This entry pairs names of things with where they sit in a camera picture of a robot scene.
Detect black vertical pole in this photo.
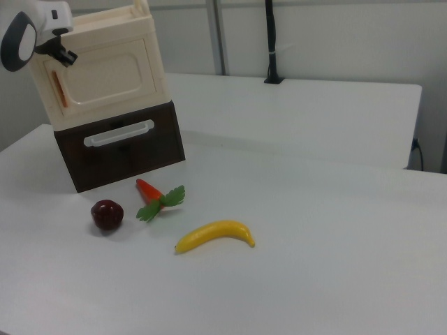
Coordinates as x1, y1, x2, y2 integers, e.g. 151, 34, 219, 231
264, 0, 277, 82

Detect cream plastic toy cabinet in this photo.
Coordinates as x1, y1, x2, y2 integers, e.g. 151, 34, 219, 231
29, 0, 167, 133

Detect orange toy carrot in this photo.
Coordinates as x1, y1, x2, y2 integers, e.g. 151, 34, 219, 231
135, 178, 186, 223

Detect copper door handle strip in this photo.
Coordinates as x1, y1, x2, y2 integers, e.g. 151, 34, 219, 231
51, 69, 69, 107

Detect cream cabinet carry handle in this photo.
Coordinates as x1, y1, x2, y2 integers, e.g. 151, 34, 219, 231
131, 0, 150, 17

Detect yellow toy banana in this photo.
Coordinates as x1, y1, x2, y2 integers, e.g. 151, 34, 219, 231
173, 219, 256, 255

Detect white drawer handle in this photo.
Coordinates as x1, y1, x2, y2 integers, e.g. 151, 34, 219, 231
83, 119, 155, 147

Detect dark red toy apple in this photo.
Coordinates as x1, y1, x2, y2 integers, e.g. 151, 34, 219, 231
90, 199, 125, 231

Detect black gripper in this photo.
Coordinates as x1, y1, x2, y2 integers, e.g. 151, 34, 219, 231
34, 36, 78, 67

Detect cream cabinet door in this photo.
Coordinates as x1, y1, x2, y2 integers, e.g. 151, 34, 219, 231
41, 37, 158, 118

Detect dark brown drawer unit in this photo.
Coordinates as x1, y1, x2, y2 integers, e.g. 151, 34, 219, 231
54, 100, 186, 193

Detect black power cable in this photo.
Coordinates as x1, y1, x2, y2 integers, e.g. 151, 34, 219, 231
411, 137, 425, 172

